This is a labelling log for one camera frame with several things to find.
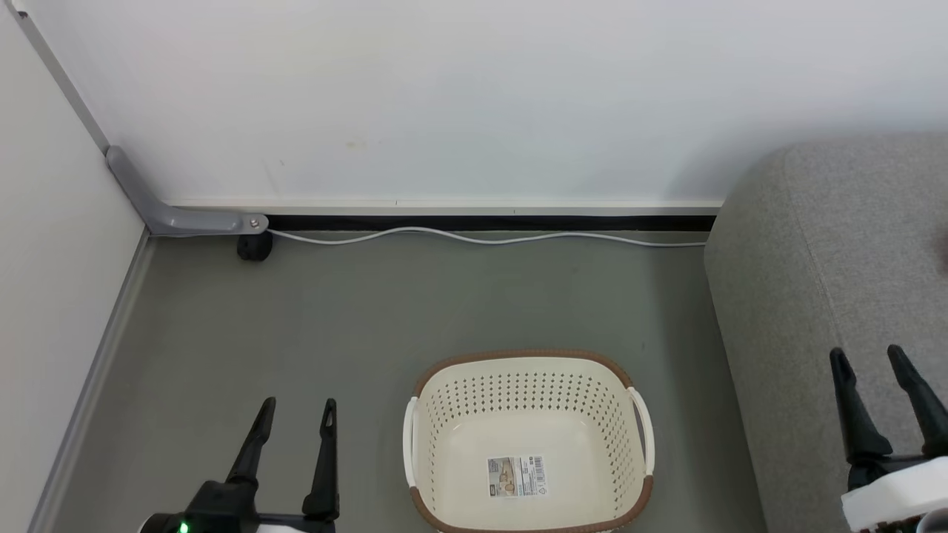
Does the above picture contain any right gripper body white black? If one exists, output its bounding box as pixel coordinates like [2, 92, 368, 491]
[840, 450, 948, 533]

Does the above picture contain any grey fabric sofa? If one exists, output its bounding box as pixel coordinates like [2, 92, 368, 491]
[703, 133, 948, 533]

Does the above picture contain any white power cable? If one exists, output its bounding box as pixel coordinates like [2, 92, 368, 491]
[267, 227, 709, 248]

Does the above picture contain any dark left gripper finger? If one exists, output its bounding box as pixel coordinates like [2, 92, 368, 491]
[225, 397, 277, 487]
[301, 398, 341, 520]

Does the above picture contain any grey metal partition bracket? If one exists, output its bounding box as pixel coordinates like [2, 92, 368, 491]
[104, 145, 270, 238]

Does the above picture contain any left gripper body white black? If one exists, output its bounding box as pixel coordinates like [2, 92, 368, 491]
[139, 480, 342, 533]

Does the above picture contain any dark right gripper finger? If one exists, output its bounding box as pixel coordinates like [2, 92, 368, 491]
[886, 343, 948, 458]
[829, 347, 894, 467]

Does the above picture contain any black round foot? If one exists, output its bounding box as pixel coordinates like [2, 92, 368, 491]
[236, 233, 274, 262]

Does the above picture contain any cream laundry basket brown rim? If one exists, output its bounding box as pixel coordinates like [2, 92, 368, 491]
[402, 349, 657, 533]

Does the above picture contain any paper label sticker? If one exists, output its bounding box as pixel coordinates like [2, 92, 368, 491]
[486, 455, 550, 499]

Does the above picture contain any black baseboard strip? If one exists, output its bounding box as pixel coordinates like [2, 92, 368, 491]
[264, 214, 718, 232]

